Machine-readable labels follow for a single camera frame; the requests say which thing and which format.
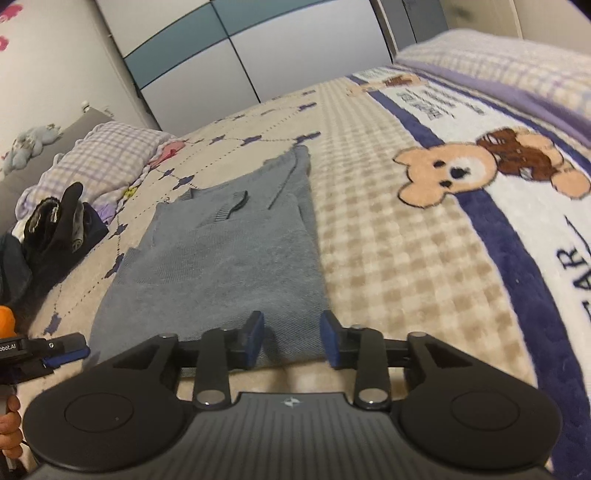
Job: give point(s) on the dark grey garment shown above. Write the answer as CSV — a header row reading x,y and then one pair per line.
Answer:
x,y
14,272

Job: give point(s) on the black folded garment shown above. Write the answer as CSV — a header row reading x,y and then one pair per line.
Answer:
x,y
60,240

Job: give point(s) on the orange plush toy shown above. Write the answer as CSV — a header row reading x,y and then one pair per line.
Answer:
x,y
6,323

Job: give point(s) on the checked purple pillow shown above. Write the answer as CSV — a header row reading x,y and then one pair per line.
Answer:
x,y
106,157

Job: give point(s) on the grey knit sweater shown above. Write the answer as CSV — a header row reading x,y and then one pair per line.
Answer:
x,y
217,267

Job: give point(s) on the white and teal wardrobe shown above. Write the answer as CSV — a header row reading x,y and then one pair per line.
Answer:
x,y
254,50

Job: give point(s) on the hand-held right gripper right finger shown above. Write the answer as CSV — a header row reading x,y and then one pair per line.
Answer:
x,y
328,344

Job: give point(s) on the checked purple quilt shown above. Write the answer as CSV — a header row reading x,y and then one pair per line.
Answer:
x,y
508,69

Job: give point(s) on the pink cloth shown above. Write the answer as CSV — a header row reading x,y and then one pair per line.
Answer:
x,y
166,152

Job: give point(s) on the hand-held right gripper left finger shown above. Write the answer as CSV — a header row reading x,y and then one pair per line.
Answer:
x,y
254,340

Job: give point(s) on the printed bear blanket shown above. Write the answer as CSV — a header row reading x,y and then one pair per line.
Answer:
x,y
392,240

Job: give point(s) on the pale grey plush toy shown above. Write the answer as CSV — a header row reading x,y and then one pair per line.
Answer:
x,y
27,145

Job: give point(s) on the person's left hand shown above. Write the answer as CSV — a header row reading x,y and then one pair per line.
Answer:
x,y
10,427

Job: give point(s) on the lavender cloth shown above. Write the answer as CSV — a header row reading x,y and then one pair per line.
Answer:
x,y
105,212

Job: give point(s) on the grey headboard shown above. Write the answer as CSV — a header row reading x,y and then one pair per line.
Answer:
x,y
69,134

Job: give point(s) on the grey door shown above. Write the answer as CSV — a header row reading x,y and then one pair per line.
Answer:
x,y
411,23

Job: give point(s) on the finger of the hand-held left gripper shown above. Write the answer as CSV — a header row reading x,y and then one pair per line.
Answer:
x,y
67,353

